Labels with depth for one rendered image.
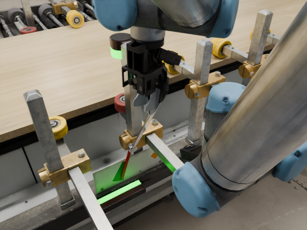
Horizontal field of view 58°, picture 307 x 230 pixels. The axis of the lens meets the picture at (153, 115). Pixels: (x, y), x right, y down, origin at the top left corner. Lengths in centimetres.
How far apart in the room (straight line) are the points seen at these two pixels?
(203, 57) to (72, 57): 63
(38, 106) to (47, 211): 38
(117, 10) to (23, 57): 93
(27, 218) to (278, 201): 143
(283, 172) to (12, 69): 107
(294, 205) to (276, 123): 169
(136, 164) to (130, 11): 59
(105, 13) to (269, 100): 30
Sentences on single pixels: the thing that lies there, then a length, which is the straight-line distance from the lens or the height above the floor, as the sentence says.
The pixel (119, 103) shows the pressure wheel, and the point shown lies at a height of 91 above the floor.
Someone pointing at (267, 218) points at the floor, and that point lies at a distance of 181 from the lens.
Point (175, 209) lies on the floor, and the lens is 173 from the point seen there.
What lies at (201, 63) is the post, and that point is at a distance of 87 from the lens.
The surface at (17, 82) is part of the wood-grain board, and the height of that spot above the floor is 90.
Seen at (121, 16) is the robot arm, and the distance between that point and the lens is 45.
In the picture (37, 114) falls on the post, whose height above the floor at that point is 106.
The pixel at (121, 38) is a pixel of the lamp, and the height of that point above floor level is 116.
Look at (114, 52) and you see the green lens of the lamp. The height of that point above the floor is 113.
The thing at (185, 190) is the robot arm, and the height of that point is 113.
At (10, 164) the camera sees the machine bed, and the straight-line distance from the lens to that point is 104.
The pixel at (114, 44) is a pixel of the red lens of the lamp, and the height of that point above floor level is 115.
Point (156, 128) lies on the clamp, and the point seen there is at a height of 87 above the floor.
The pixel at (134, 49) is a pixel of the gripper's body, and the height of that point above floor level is 120.
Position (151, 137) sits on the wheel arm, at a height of 86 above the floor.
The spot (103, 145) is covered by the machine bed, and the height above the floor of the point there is 67.
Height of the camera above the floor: 144
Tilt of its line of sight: 38 degrees down
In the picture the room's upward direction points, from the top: straight up
